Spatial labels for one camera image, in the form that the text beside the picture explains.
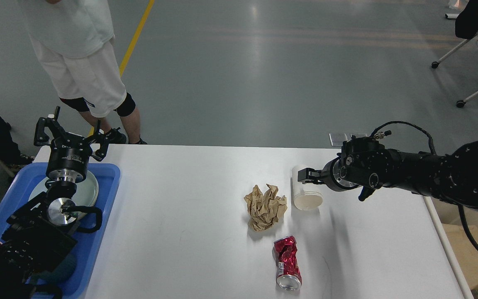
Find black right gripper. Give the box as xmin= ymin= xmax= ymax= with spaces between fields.
xmin=297 ymin=157 xmax=360 ymax=192

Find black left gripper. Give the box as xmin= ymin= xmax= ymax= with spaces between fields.
xmin=33 ymin=106 xmax=110 ymax=183

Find white paper cup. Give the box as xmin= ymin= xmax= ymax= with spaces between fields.
xmin=291 ymin=164 xmax=324 ymax=211

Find light green plate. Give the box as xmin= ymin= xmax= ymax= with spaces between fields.
xmin=28 ymin=172 xmax=99 ymax=226

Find brown paper ball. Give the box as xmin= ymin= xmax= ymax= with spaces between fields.
xmin=244 ymin=184 xmax=287 ymax=232

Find crushed red soda can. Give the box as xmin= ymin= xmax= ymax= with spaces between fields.
xmin=273 ymin=236 xmax=302 ymax=291

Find dark teal mug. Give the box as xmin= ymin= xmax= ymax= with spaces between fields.
xmin=29 ymin=253 xmax=77 ymax=284

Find brown paper bag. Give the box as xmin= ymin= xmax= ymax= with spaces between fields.
xmin=442 ymin=224 xmax=478 ymax=299

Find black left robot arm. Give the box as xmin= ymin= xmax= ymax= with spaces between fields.
xmin=0 ymin=107 xmax=109 ymax=299

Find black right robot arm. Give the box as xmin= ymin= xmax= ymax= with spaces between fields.
xmin=297 ymin=126 xmax=478 ymax=251

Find metal floor plates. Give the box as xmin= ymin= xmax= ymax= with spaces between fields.
xmin=329 ymin=133 xmax=368 ymax=147

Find blue plastic tray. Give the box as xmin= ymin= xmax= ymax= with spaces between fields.
xmin=0 ymin=162 xmax=121 ymax=299

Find person in white shorts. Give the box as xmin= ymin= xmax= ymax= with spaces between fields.
xmin=17 ymin=0 xmax=145 ymax=145

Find beige plastic bin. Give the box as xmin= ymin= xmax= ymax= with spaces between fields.
xmin=424 ymin=195 xmax=478 ymax=299

